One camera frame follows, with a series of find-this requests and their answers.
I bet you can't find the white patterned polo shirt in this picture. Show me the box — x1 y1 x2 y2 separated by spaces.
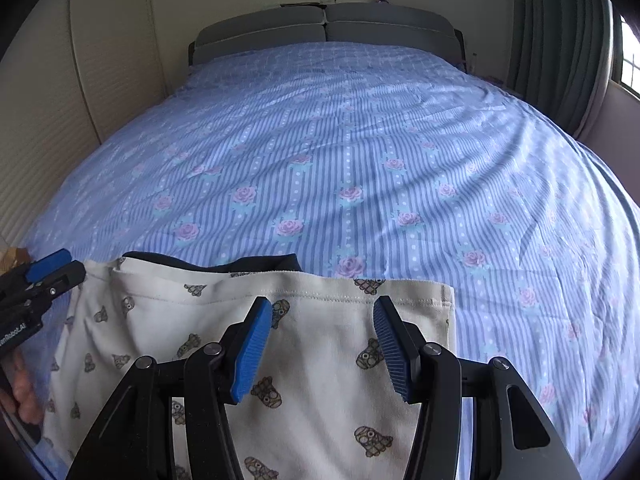
42 257 454 479

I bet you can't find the person's left hand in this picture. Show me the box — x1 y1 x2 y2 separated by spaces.
1 349 43 426

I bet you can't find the blue striped floral duvet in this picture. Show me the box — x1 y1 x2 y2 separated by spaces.
25 44 639 479

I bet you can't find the beige louvered wardrobe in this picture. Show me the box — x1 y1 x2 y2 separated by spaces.
1 0 167 248

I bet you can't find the grey padded headboard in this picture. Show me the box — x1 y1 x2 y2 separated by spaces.
188 2 468 72

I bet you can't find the window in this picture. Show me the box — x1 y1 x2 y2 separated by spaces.
612 10 640 98

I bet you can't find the green curtain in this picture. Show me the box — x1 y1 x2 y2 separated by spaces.
506 0 614 140

